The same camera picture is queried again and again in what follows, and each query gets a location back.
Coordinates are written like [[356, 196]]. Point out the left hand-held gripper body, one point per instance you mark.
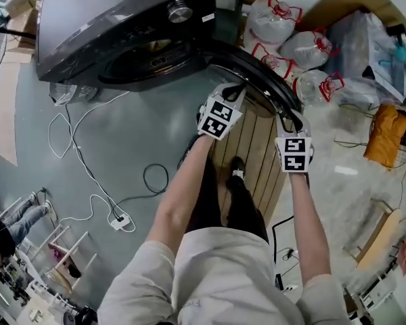
[[220, 117]]

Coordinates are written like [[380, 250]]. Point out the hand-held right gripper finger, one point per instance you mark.
[[280, 125], [306, 127]]

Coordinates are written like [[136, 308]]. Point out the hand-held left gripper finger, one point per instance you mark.
[[241, 95], [219, 90]]

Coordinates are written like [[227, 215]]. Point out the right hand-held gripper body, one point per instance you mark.
[[292, 156]]

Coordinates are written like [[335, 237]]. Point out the person's right forearm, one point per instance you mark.
[[308, 222]]

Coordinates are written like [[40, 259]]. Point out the person's left forearm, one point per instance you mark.
[[179, 195]]

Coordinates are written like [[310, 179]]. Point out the dark grey washing machine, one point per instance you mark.
[[105, 19]]

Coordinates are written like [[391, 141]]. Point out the wooden slatted platform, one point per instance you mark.
[[257, 130]]

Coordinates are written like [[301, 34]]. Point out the person's black trousers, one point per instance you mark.
[[240, 201]]

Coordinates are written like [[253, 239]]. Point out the orange bag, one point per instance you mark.
[[385, 134]]

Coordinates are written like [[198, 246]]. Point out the large clear plastic bag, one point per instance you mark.
[[362, 53]]

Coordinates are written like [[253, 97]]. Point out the wooden stool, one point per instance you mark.
[[389, 225]]

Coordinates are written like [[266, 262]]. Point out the person's white t-shirt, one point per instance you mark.
[[223, 283]]

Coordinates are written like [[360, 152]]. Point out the grey mesh laundry basket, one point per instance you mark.
[[67, 91]]

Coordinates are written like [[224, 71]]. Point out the printed cardboard box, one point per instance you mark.
[[18, 15]]

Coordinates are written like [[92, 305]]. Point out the flat cardboard sheet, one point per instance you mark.
[[5, 113]]

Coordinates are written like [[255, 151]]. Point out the white work table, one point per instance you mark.
[[44, 303]]

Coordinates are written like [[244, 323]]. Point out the white frame stool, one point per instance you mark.
[[59, 249]]

